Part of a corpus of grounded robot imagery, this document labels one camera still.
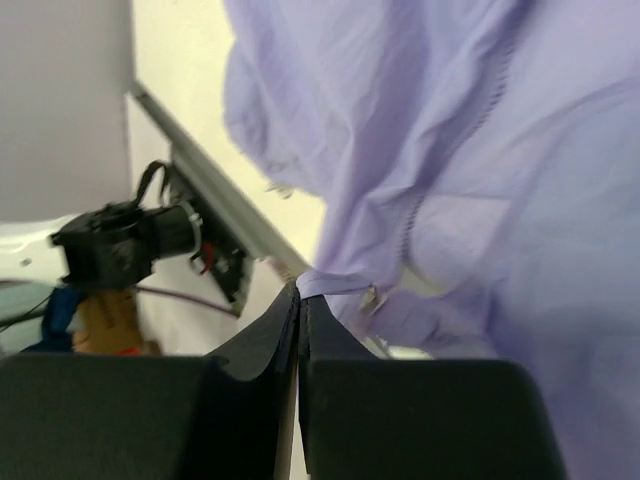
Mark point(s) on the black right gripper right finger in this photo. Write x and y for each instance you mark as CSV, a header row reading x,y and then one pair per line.
x,y
363,417

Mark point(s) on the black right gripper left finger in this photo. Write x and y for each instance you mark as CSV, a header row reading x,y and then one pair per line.
x,y
223,415

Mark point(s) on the lavender zip-up hooded jacket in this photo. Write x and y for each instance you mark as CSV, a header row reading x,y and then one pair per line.
x,y
479,164

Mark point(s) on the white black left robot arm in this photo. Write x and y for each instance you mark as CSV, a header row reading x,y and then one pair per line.
x,y
115,247

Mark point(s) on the brown cardboard box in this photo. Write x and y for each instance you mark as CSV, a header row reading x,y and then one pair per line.
x,y
110,326

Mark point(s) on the blue object behind base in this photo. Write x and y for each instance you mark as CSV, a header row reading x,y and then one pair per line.
x,y
54,328

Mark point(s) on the aluminium front table rail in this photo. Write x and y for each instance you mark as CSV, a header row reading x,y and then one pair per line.
x,y
265,220

